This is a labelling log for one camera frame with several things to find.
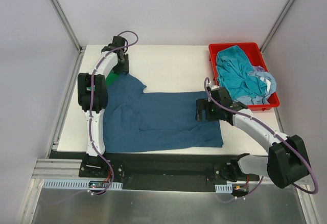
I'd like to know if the green t-shirt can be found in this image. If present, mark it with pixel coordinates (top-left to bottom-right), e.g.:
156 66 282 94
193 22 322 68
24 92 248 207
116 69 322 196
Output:
86 72 118 91

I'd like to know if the dark blue t-shirt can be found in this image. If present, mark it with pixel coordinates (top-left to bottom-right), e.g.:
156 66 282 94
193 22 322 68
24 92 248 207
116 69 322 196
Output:
103 74 223 153

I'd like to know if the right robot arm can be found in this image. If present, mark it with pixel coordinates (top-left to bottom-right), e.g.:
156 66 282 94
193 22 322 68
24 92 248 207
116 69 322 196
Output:
196 86 312 188

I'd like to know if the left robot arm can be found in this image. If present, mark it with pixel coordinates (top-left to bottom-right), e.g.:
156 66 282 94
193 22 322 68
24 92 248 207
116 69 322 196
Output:
77 34 129 177

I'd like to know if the teal t-shirt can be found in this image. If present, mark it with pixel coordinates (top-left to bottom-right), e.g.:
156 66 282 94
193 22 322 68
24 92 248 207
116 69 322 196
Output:
216 46 254 101

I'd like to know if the light blue t-shirt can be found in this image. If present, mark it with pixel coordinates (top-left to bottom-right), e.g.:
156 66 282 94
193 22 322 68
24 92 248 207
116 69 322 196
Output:
233 66 277 105

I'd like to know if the red plastic bin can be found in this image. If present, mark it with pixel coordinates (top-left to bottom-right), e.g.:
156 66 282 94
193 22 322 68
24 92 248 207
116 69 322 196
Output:
208 42 280 111

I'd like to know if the left aluminium frame post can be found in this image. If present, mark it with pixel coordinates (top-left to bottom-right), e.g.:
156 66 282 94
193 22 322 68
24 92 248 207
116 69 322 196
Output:
49 0 83 53

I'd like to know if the aluminium frame post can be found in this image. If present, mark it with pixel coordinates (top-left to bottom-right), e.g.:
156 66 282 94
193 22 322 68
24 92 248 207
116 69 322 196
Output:
49 0 83 53
260 0 296 53

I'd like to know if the right white cable duct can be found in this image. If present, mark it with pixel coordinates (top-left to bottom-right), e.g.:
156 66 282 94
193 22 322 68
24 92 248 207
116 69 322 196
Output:
215 183 233 194

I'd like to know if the white cable duct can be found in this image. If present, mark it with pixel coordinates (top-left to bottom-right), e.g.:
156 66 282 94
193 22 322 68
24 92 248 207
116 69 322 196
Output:
215 183 233 194
43 179 123 191

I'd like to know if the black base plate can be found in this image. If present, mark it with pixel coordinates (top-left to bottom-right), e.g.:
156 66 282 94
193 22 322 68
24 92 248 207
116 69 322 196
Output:
48 150 293 191

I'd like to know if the right aluminium frame post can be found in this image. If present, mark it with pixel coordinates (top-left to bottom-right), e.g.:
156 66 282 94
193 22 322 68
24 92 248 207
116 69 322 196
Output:
260 0 296 53

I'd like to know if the left white cable duct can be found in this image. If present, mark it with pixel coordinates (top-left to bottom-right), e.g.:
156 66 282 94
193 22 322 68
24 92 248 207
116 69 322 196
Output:
43 179 123 191

